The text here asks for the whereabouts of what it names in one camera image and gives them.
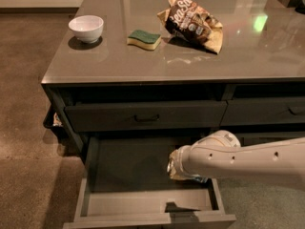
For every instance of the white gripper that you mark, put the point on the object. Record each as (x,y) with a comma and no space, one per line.
(183,158)

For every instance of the redbull can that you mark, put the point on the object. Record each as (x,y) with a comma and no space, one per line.
(196,178)

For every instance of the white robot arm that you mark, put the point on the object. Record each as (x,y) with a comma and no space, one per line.
(220,155)

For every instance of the open grey middle drawer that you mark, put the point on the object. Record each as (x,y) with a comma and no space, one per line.
(126,186)

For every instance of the grey top left drawer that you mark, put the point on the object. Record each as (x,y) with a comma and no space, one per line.
(102,117)

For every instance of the grey counter cabinet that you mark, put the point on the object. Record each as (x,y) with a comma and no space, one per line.
(263,56)

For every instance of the grey top right drawer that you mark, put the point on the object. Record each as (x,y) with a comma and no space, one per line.
(261,111)

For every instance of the green and yellow sponge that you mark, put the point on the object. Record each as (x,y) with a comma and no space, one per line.
(144,40)

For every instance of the black bin beside cabinet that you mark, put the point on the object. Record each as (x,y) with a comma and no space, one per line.
(49,124)

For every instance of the brown seaweed snack bag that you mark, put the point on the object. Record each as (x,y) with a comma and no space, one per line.
(189,21)

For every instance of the white ceramic bowl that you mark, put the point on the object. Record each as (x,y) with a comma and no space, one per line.
(87,28)

